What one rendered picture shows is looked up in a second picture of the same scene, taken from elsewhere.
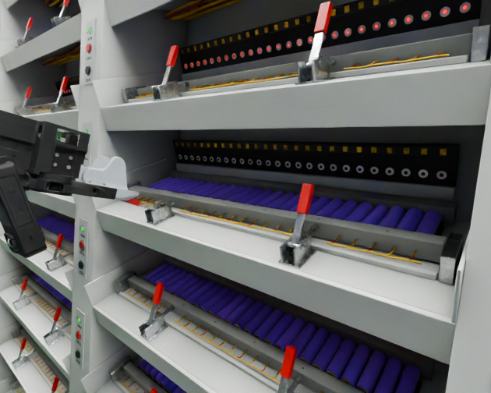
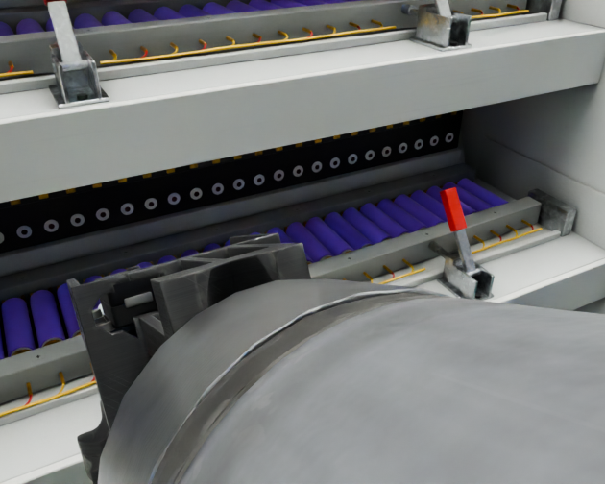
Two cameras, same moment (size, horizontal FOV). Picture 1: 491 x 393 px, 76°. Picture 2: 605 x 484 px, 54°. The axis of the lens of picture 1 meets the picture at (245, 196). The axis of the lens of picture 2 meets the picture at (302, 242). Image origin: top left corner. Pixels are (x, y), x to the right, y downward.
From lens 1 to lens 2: 0.49 m
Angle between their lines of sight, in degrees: 63
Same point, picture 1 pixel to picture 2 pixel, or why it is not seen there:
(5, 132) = not seen: hidden behind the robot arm
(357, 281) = (539, 272)
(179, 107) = (193, 114)
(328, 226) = (447, 236)
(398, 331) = (581, 294)
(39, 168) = not seen: hidden behind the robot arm
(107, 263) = not seen: outside the picture
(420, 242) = (526, 210)
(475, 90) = (598, 53)
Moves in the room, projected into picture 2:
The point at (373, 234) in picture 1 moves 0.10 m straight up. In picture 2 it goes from (491, 222) to (481, 113)
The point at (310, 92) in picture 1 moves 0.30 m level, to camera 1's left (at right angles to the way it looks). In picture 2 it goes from (471, 61) to (306, 78)
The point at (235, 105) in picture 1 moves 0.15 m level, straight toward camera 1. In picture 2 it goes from (349, 92) to (595, 51)
